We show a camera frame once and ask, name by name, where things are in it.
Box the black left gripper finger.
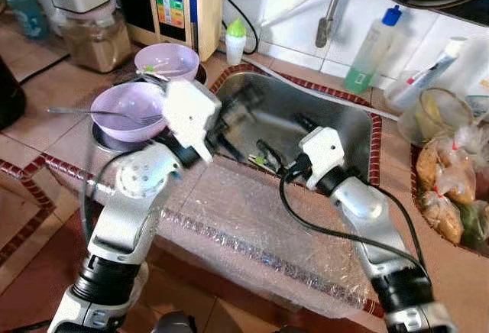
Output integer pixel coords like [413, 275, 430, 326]
[229, 81, 262, 108]
[243, 89, 266, 124]

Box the lilac plastic bowl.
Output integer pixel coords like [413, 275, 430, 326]
[90, 82, 169, 144]
[134, 43, 201, 82]

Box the stainless steel sink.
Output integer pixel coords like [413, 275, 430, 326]
[212, 71, 377, 190]

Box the small white bottle green cap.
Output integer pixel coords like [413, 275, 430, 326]
[225, 18, 248, 66]

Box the clear bubble wrap sheet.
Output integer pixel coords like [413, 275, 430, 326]
[46, 150, 383, 318]

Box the green dish soap bottle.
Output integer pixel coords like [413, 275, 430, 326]
[343, 5, 403, 95]

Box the steel faucet with cream filter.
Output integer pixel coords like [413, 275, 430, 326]
[315, 0, 398, 49]

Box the cream water ionizer blue panel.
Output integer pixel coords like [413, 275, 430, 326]
[115, 0, 224, 61]

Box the round steel plate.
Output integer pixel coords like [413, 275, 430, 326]
[92, 119, 157, 155]

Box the white toothpaste tube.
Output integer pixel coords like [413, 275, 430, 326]
[386, 37, 468, 112]

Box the clear round jar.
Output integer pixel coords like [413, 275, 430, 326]
[397, 87, 476, 147]

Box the plastic bag of brown food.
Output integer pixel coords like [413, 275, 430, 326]
[419, 192, 467, 246]
[415, 136, 478, 205]

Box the metal fork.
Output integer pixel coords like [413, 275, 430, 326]
[47, 105, 165, 126]

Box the clear jar of brown powder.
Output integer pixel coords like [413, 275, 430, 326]
[60, 1, 132, 73]

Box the white labelled bottle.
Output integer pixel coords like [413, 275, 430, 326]
[447, 35, 489, 101]

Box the plastic bag of green food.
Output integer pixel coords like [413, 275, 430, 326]
[457, 199, 489, 251]

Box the black round appliance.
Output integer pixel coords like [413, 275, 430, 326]
[0, 54, 28, 130]

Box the teal plastic bottle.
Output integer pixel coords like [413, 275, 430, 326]
[0, 0, 48, 40]

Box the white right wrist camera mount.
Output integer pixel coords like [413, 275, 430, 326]
[298, 125, 347, 190]

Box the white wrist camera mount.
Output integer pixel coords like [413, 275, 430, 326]
[298, 125, 347, 190]
[162, 79, 223, 163]

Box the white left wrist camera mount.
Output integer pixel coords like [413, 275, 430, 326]
[162, 79, 223, 163]

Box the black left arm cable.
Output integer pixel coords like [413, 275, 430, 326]
[79, 81, 165, 242]

